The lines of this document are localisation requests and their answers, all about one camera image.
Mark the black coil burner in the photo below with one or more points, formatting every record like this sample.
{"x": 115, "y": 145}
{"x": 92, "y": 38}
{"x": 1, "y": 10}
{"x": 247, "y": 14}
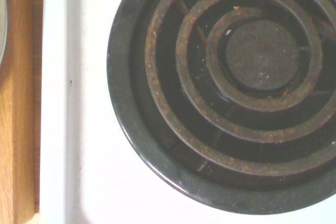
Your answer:
{"x": 168, "y": 119}

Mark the wooden butcher block board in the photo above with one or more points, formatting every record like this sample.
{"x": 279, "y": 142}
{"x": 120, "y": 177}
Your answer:
{"x": 21, "y": 129}

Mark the white coil-burner electric stove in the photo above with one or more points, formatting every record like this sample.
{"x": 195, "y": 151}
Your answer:
{"x": 78, "y": 103}

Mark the glass pot lid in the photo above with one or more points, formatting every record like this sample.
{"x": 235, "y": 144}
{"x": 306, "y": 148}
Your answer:
{"x": 2, "y": 11}

